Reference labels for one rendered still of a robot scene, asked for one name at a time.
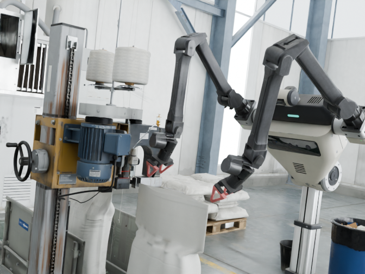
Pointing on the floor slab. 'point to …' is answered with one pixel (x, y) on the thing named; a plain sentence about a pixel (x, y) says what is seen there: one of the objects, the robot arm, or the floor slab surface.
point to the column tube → (47, 223)
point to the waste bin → (347, 247)
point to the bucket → (285, 253)
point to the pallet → (214, 228)
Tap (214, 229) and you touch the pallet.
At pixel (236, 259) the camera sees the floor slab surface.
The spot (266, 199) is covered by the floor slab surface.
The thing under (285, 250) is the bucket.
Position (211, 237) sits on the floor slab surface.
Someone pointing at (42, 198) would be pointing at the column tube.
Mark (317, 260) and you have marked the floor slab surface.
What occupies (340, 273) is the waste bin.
